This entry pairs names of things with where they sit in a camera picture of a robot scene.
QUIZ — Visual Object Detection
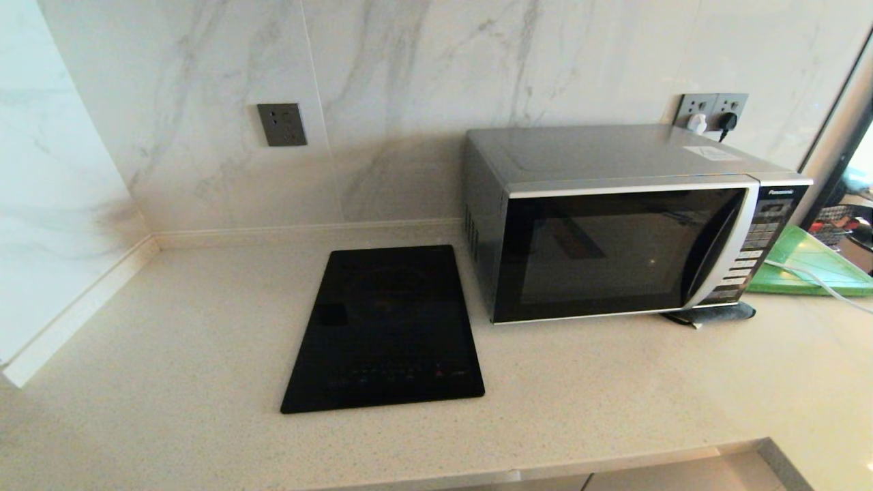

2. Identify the silver Panasonic microwave oven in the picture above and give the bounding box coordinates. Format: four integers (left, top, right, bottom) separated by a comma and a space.
464, 124, 812, 325

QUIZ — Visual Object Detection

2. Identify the dark cloth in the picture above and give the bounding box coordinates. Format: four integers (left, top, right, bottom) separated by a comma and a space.
660, 302, 756, 329

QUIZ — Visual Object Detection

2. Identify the black glass induction cooktop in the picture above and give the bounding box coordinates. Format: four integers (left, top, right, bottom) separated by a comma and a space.
280, 244, 486, 415

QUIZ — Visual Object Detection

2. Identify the beige cabinet door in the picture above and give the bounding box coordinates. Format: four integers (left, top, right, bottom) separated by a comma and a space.
585, 451, 785, 491

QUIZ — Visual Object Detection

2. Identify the green cutting board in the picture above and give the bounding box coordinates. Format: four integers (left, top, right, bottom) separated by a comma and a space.
745, 225, 873, 297

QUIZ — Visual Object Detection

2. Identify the blue background object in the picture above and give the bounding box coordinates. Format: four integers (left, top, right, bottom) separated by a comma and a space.
843, 167, 873, 196

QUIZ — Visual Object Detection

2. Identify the dark grey wall socket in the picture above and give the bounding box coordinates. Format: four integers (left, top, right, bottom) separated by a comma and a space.
257, 103, 309, 148

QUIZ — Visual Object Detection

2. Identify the white power cable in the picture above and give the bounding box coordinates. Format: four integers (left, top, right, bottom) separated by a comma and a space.
764, 258, 873, 316

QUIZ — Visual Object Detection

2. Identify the black wire basket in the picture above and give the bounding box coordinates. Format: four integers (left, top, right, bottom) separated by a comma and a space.
808, 203, 873, 250

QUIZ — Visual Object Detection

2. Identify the dark window frame post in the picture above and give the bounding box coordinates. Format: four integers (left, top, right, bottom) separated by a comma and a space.
797, 27, 873, 229

